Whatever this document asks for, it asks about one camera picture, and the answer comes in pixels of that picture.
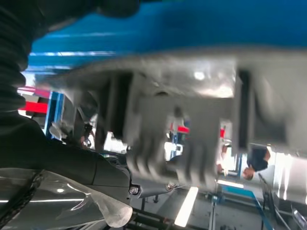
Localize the person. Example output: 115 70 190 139
242 146 271 182

